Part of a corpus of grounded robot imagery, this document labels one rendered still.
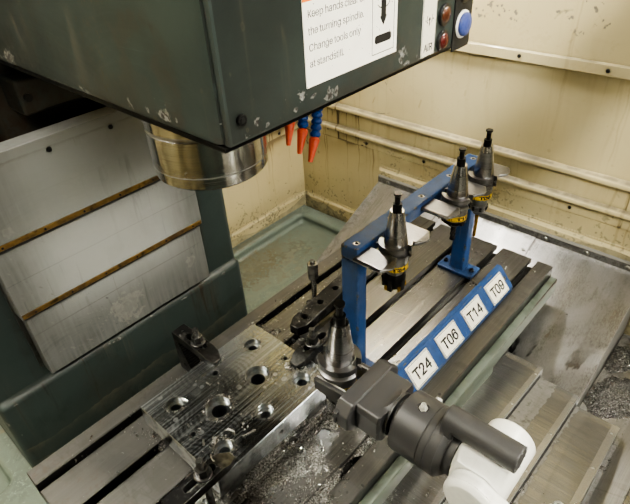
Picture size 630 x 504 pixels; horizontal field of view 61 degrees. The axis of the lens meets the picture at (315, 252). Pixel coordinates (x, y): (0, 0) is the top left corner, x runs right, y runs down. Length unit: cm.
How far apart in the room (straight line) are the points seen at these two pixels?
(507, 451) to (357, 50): 48
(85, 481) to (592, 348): 122
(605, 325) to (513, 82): 69
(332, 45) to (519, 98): 107
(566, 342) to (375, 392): 89
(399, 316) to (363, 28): 84
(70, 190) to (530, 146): 118
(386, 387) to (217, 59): 49
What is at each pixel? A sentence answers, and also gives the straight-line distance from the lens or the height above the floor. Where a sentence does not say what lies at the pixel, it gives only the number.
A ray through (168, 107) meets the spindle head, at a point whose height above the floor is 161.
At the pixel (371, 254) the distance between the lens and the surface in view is 98.
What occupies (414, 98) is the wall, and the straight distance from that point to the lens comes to 178.
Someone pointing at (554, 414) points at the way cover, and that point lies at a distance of 143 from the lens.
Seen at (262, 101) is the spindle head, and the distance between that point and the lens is 53.
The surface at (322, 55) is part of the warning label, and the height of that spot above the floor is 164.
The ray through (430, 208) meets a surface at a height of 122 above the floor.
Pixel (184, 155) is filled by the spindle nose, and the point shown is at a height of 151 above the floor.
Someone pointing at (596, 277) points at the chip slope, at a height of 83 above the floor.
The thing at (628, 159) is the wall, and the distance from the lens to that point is 157.
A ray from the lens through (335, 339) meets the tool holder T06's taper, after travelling 74.
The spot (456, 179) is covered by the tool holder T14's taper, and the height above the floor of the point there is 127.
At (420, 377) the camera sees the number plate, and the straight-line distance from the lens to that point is 115.
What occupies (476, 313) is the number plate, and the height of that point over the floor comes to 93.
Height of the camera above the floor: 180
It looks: 36 degrees down
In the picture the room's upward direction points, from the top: 4 degrees counter-clockwise
